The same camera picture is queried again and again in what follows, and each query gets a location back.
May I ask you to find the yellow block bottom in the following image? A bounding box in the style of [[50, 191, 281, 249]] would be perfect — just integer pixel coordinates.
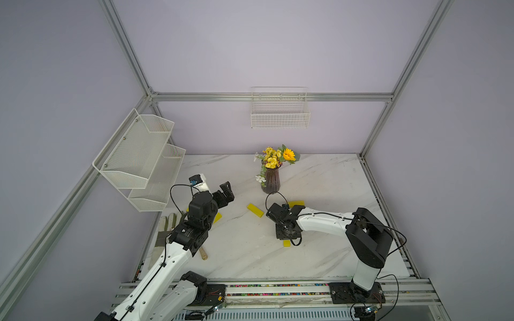
[[288, 201, 305, 208]]

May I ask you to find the yellow block top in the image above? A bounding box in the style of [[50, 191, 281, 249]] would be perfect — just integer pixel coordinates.
[[247, 203, 264, 217]]

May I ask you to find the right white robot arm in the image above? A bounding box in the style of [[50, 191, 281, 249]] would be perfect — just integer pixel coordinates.
[[266, 203, 394, 293]]

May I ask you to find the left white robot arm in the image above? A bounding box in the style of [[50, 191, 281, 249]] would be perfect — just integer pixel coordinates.
[[95, 175, 234, 320]]

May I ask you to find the dark ribbed vase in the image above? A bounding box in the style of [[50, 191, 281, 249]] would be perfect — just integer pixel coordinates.
[[262, 168, 281, 194]]

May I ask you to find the yellow flower bouquet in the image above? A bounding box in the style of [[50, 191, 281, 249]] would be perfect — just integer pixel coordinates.
[[254, 144, 301, 187]]

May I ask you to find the lower white mesh shelf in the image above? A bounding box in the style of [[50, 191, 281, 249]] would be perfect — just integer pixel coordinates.
[[127, 144, 186, 212]]

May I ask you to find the white mesh shelf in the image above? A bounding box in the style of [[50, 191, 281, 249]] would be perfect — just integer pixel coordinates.
[[92, 109, 174, 189], [127, 144, 186, 212]]

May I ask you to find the upper white mesh shelf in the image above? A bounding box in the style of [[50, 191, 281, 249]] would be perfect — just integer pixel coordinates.
[[92, 109, 174, 189]]

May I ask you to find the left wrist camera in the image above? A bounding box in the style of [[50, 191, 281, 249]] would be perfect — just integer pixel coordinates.
[[189, 173, 210, 192]]

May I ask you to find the blue spatula wooden handle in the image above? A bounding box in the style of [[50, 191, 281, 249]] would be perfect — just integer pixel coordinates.
[[199, 246, 208, 260]]

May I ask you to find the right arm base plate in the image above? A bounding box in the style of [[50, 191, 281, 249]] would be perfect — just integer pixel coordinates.
[[329, 282, 386, 304]]

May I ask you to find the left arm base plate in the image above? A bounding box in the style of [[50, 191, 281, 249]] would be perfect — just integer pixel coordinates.
[[189, 284, 226, 307]]

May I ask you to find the white wire wall basket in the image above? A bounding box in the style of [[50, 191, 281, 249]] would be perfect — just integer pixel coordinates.
[[250, 86, 311, 129]]

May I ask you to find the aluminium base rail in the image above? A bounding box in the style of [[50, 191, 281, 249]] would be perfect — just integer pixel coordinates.
[[116, 278, 443, 321]]

